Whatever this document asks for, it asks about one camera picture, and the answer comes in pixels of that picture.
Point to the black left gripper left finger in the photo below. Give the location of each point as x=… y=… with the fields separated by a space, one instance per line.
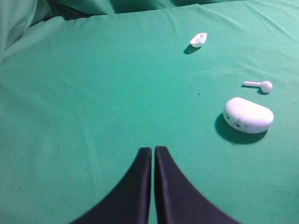
x=129 y=201

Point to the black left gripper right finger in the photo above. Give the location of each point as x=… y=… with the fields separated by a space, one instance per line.
x=177 y=200

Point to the white earbud case lid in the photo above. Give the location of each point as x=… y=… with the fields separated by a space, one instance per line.
x=198 y=40

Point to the white earbud near case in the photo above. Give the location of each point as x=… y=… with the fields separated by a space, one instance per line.
x=265 y=86

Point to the green table cloth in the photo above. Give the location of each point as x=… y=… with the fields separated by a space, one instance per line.
x=67 y=137

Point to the white earbud case base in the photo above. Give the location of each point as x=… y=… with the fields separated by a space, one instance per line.
x=246 y=116

